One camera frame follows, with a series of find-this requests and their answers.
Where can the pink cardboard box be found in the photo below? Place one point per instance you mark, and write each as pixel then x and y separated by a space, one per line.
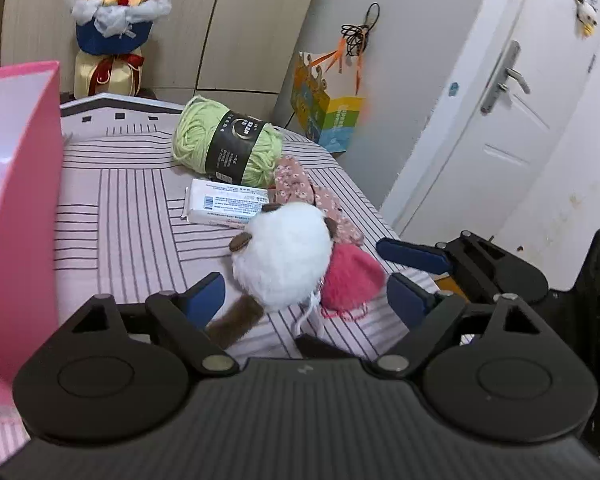
pixel 25 210

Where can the white plush toy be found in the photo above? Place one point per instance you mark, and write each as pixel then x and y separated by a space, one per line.
pixel 285 255

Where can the colourful gift bag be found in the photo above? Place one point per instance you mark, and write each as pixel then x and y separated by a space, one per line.
pixel 330 120

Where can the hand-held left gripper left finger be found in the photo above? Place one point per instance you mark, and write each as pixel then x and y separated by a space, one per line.
pixel 202 302

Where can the pink floral cloth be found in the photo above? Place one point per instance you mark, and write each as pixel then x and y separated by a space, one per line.
pixel 295 180

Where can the white wipes packet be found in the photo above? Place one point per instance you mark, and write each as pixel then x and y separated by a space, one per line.
pixel 215 205

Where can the blue round sticker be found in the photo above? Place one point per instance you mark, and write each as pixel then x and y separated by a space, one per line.
pixel 453 89

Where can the beige wardrobe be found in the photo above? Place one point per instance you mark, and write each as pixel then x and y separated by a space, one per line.
pixel 220 25

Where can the green yarn ball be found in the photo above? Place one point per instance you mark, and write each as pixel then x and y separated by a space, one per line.
pixel 192 132

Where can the white door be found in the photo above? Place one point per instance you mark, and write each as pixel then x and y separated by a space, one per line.
pixel 505 135

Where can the small duck plush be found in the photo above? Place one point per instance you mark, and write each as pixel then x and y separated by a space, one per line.
pixel 585 12

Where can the striped bed sheet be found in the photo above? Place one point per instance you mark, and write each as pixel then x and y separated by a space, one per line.
pixel 120 220

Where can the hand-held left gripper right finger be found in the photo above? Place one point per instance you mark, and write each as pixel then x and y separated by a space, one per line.
pixel 410 301

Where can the crochet flower bouquet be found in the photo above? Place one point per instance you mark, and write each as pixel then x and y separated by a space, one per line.
pixel 115 25

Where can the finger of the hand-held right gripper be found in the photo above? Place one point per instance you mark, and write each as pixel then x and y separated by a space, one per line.
pixel 410 255

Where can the pink fluffy hat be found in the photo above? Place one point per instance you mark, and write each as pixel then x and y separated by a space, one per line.
pixel 352 272

